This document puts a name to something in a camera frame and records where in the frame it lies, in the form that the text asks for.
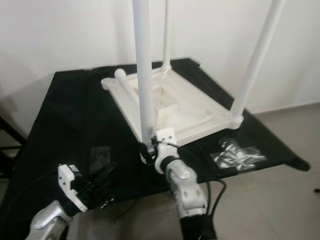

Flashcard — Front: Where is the black round stool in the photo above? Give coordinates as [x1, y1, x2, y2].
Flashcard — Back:
[0, 115, 27, 179]

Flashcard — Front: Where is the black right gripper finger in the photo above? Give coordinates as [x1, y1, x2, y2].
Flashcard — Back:
[138, 141, 153, 166]

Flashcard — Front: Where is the white plastic table top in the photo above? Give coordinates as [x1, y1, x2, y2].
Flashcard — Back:
[101, 67, 245, 148]

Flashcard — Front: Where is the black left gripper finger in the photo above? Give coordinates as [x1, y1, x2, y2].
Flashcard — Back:
[93, 161, 120, 184]

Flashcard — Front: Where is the black tablecloth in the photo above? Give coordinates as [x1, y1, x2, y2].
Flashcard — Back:
[0, 57, 311, 240]

